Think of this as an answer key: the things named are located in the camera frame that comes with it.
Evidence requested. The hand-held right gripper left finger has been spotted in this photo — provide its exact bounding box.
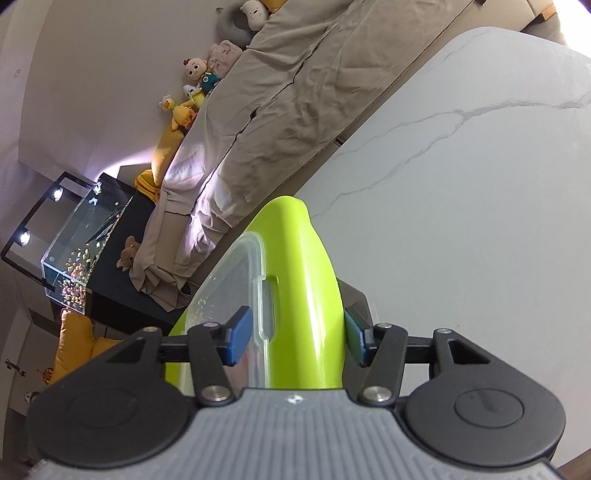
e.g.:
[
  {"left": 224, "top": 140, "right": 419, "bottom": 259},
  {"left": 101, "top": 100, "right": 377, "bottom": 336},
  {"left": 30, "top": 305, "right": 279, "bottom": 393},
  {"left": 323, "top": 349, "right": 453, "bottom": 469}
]
[{"left": 92, "top": 306, "right": 254, "bottom": 408}]

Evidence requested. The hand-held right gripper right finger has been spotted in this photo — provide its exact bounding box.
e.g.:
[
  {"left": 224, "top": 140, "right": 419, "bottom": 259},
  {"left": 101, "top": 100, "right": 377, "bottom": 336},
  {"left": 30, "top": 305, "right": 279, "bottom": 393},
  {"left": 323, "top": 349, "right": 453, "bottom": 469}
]
[{"left": 343, "top": 307, "right": 497, "bottom": 407}]

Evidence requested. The clear grey storage box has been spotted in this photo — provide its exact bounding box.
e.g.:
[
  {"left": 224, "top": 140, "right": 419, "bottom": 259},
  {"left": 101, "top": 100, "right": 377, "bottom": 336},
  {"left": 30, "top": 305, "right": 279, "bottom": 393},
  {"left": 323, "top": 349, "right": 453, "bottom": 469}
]
[{"left": 337, "top": 276, "right": 372, "bottom": 326}]

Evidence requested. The lime green box lid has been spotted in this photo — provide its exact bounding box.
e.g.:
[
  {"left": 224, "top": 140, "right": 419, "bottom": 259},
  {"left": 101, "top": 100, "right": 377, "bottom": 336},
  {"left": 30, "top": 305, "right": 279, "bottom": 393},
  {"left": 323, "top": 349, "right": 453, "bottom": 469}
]
[{"left": 166, "top": 195, "right": 352, "bottom": 400}]

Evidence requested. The white marble desktop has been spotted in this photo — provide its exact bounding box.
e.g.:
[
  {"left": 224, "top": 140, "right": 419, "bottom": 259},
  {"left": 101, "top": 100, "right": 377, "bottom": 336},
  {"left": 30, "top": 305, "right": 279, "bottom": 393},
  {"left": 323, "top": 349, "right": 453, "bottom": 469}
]
[{"left": 231, "top": 25, "right": 591, "bottom": 467}]

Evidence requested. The dark cabinet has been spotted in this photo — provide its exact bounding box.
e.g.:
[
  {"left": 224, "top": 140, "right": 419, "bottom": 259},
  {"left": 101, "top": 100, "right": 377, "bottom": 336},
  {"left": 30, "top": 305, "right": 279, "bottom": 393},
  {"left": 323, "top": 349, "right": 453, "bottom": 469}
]
[{"left": 85, "top": 173, "right": 195, "bottom": 337}]

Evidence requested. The brown plush bear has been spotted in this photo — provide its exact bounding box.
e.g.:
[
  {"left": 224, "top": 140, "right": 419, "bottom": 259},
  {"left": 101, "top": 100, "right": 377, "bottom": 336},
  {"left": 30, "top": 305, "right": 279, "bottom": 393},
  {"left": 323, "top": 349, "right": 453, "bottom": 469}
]
[{"left": 116, "top": 235, "right": 141, "bottom": 271}]

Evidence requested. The yellow leather armchair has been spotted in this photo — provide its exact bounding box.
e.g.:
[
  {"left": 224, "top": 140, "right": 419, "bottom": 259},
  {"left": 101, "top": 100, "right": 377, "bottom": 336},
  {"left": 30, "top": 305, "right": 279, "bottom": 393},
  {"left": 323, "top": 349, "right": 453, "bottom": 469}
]
[{"left": 48, "top": 309, "right": 125, "bottom": 384}]

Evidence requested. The glass fish tank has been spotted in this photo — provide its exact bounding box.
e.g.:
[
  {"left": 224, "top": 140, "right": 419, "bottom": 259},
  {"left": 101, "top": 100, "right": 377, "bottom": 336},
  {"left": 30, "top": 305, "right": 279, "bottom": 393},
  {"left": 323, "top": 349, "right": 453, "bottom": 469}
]
[{"left": 41, "top": 178, "right": 139, "bottom": 317}]

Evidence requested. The long yellow pillow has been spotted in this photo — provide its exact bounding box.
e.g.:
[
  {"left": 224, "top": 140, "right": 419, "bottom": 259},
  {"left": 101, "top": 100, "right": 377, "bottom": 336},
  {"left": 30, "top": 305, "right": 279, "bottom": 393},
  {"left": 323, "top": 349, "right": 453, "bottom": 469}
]
[{"left": 151, "top": 124, "right": 186, "bottom": 186}]

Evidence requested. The beige covered sofa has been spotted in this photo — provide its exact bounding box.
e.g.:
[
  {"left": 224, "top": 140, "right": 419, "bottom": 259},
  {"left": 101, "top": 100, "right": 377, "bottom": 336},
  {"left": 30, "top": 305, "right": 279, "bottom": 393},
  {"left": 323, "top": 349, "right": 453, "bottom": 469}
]
[{"left": 129, "top": 0, "right": 476, "bottom": 310}]

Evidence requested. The large yellow plush duck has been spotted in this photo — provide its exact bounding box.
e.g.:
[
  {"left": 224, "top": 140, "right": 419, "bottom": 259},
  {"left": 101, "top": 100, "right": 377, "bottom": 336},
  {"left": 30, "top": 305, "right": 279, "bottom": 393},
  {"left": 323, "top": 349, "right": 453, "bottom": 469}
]
[{"left": 170, "top": 102, "right": 199, "bottom": 133}]

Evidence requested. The teal plush doll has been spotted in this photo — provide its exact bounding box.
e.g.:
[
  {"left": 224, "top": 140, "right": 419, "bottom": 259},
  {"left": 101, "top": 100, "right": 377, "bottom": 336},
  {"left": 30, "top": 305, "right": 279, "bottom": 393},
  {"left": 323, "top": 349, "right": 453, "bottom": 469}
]
[{"left": 198, "top": 69, "right": 221, "bottom": 94}]

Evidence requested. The baby doll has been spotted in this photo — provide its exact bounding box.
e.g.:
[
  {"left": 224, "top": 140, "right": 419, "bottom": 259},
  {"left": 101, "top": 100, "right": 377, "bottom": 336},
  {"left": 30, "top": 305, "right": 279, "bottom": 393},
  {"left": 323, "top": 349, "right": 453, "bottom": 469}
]
[{"left": 181, "top": 58, "right": 208, "bottom": 85}]

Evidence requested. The pink plush toy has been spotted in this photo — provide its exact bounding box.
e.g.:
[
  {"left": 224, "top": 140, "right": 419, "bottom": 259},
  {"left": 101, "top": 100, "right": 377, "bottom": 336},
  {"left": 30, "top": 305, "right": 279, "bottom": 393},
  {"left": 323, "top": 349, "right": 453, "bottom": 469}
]
[{"left": 206, "top": 41, "right": 245, "bottom": 78}]

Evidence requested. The grey neck pillow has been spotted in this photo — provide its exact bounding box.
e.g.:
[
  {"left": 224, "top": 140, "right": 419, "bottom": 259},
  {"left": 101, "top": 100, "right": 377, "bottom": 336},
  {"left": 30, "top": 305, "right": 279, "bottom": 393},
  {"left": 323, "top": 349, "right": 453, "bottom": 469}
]
[{"left": 217, "top": 7, "right": 252, "bottom": 49}]

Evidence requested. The white plush bear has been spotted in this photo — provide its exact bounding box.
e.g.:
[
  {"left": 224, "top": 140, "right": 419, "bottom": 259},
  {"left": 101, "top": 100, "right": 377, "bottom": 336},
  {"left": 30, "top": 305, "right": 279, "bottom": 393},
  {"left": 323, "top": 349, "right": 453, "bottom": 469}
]
[{"left": 240, "top": 0, "right": 271, "bottom": 31}]

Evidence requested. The black aquarium light frame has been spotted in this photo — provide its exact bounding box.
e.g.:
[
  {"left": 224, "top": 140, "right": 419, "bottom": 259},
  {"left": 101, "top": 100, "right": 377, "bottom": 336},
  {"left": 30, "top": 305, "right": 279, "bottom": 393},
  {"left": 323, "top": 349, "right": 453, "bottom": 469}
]
[{"left": 1, "top": 172, "right": 100, "bottom": 291}]

